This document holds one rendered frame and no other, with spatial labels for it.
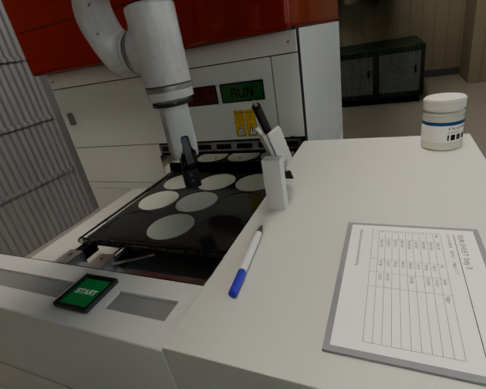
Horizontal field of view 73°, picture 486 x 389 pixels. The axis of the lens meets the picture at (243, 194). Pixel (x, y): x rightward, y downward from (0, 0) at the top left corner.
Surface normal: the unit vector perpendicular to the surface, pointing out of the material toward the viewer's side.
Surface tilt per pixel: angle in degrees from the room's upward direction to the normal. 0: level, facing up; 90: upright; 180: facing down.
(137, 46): 90
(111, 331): 0
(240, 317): 0
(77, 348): 90
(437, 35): 90
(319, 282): 0
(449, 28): 90
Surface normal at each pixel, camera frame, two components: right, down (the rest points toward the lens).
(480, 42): -0.39, 0.45
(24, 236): 0.91, 0.04
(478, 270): -0.17, -0.89
